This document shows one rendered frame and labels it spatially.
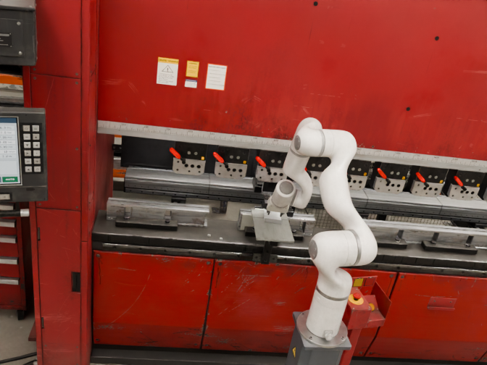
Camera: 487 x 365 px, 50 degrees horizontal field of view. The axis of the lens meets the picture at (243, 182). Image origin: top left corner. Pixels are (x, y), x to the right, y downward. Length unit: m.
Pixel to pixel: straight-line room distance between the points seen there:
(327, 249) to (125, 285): 1.32
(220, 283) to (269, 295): 0.27
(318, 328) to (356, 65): 1.15
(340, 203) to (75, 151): 1.11
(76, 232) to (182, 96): 0.78
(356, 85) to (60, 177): 1.35
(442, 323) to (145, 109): 2.02
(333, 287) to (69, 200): 1.20
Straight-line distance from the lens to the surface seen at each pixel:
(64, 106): 2.19
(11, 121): 1.95
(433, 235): 3.03
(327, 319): 1.90
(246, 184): 2.87
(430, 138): 2.64
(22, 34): 1.88
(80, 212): 2.39
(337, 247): 1.72
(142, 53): 2.29
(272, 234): 2.45
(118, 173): 4.27
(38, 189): 2.07
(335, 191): 1.79
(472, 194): 2.90
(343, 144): 1.88
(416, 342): 3.29
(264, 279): 2.72
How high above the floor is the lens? 2.31
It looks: 27 degrees down
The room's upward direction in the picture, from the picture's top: 9 degrees clockwise
